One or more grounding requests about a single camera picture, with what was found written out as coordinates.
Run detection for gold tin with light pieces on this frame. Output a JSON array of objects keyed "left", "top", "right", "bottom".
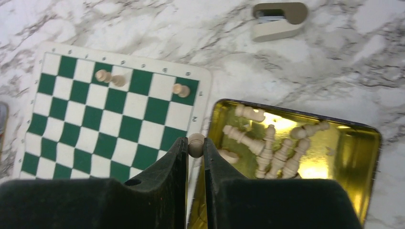
[{"left": 208, "top": 99, "right": 382, "bottom": 224}]

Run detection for green white chess board mat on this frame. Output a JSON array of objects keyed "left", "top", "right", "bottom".
[{"left": 13, "top": 42, "right": 212, "bottom": 182}]

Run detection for light king chess piece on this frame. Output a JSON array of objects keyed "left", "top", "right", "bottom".
[{"left": 95, "top": 69, "right": 126, "bottom": 87}]

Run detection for light pawn chess piece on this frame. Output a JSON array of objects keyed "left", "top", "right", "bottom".
[{"left": 188, "top": 133, "right": 205, "bottom": 158}]

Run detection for beige stapler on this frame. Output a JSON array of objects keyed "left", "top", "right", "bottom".
[{"left": 251, "top": 2, "right": 309, "bottom": 42}]

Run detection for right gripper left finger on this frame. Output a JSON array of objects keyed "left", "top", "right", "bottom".
[{"left": 0, "top": 137, "right": 188, "bottom": 229}]

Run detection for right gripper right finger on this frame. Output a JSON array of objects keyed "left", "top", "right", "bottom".
[{"left": 203, "top": 138, "right": 361, "bottom": 229}]

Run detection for pile of light chess pieces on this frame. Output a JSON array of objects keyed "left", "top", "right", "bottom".
[{"left": 223, "top": 120, "right": 330, "bottom": 179}]

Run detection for gold tin with dark pieces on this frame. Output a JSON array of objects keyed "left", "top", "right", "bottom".
[{"left": 0, "top": 102, "right": 9, "bottom": 152}]

